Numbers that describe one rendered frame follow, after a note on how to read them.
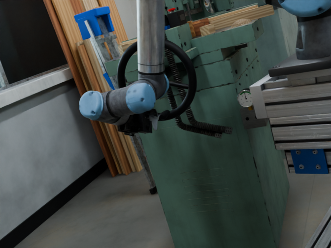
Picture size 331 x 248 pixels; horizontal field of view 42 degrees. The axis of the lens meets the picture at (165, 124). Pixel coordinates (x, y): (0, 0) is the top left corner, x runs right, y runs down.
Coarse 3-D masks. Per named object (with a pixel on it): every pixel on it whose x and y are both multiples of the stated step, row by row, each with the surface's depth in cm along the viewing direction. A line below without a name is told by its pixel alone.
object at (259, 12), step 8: (256, 8) 158; (264, 8) 157; (272, 8) 156; (232, 16) 162; (240, 16) 161; (248, 16) 160; (256, 16) 159; (264, 16) 158; (216, 24) 165; (224, 24) 164
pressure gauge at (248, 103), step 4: (248, 88) 149; (240, 92) 148; (244, 92) 148; (248, 92) 147; (240, 96) 149; (244, 96) 148; (248, 96) 148; (240, 100) 149; (244, 100) 149; (248, 100) 148; (240, 104) 149; (244, 104) 149; (248, 104) 149; (252, 104) 148; (248, 108) 151; (252, 108) 151
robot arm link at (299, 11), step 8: (264, 0) 88; (272, 0) 86; (280, 0) 83; (288, 0) 82; (296, 0) 82; (304, 0) 81; (312, 0) 81; (320, 0) 81; (328, 0) 80; (288, 8) 83; (296, 8) 82; (304, 8) 82; (312, 8) 82; (320, 8) 82; (328, 8) 84; (304, 16) 83
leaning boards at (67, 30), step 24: (48, 0) 292; (72, 0) 317; (96, 0) 346; (72, 24) 305; (120, 24) 365; (72, 48) 299; (72, 72) 300; (96, 72) 300; (120, 144) 312; (120, 168) 320
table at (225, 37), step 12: (252, 24) 146; (204, 36) 152; (216, 36) 151; (228, 36) 150; (240, 36) 148; (252, 36) 147; (192, 48) 153; (204, 48) 154; (216, 48) 152; (132, 60) 165; (180, 60) 148; (108, 72) 170
